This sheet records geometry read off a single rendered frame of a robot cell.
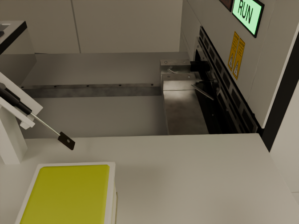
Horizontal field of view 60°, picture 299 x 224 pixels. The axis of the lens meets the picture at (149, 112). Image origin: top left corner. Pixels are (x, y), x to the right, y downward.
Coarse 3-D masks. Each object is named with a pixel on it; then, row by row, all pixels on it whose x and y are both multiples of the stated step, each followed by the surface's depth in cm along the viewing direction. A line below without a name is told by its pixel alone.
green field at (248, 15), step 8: (240, 0) 44; (248, 0) 40; (240, 8) 44; (248, 8) 40; (256, 8) 38; (240, 16) 44; (248, 16) 40; (256, 16) 38; (248, 24) 41; (256, 24) 38
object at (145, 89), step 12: (72, 84) 71; (84, 84) 71; (96, 84) 71; (108, 84) 71; (120, 84) 71; (132, 84) 71; (144, 84) 71; (156, 84) 71; (36, 96) 71; (48, 96) 71; (60, 96) 71; (72, 96) 71; (84, 96) 72; (96, 96) 72; (108, 96) 72
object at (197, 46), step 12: (204, 48) 68; (204, 60) 65; (204, 72) 72; (216, 72) 58; (204, 84) 67; (216, 84) 55; (204, 96) 66; (228, 96) 50; (216, 108) 59; (228, 108) 48; (216, 120) 56; (228, 120) 48; (240, 120) 44; (228, 132) 52; (240, 132) 42
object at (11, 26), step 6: (0, 24) 78; (6, 24) 79; (12, 24) 78; (18, 24) 78; (0, 30) 75; (6, 30) 74; (12, 30) 74; (0, 36) 70; (6, 36) 70; (0, 42) 67
